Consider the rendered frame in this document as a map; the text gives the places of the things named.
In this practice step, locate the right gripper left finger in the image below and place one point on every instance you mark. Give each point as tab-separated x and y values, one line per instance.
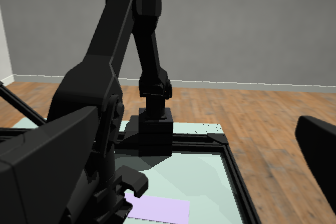
39	169

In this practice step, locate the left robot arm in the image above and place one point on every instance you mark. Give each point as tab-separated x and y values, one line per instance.
94	82

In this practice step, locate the lavender rectangle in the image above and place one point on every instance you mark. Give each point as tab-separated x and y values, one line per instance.
159	209

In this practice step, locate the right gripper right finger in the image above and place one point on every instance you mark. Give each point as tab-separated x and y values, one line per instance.
317	141

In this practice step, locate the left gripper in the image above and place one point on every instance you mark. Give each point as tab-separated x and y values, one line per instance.
104	207

